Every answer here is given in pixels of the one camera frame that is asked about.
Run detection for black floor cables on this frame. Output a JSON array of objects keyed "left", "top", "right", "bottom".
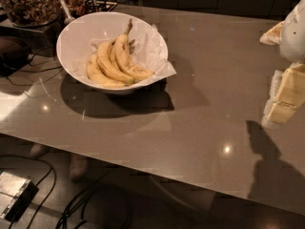
[{"left": 0, "top": 155, "right": 134, "bottom": 229}]

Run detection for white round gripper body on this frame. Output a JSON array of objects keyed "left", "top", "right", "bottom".
[{"left": 279, "top": 0, "right": 305, "bottom": 63}]

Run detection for yellow banana left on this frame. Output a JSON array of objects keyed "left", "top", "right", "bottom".
[{"left": 86, "top": 53, "right": 125, "bottom": 89}]

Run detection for white ceramic bowl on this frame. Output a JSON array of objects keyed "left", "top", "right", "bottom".
[{"left": 56, "top": 12, "right": 175, "bottom": 95}]

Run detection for glass jar of nuts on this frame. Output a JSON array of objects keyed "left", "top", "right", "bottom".
[{"left": 0, "top": 0, "right": 59, "bottom": 28}]

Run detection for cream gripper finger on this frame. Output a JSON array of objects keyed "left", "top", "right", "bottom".
[
  {"left": 259, "top": 21, "right": 284, "bottom": 46},
  {"left": 265, "top": 63, "right": 305, "bottom": 124}
]

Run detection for yellow banana middle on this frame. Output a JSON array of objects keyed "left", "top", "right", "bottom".
[{"left": 96, "top": 41, "right": 134, "bottom": 85}]

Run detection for white handled scoop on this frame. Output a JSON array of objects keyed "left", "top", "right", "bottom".
[{"left": 58, "top": 0, "right": 74, "bottom": 25}]

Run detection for dark round object left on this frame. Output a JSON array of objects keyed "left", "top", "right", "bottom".
[{"left": 0, "top": 36, "right": 31, "bottom": 76}]

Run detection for spotted yellow banana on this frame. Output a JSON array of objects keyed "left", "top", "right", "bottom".
[{"left": 114, "top": 20, "right": 153, "bottom": 82}]

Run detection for white paper liner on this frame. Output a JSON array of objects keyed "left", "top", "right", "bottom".
[{"left": 57, "top": 22, "right": 175, "bottom": 94}]

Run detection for silver metal box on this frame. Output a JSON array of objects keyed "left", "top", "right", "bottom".
[{"left": 0, "top": 172, "right": 31, "bottom": 221}]

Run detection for black cable on table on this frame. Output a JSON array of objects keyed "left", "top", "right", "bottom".
[{"left": 0, "top": 46, "right": 65, "bottom": 88}]

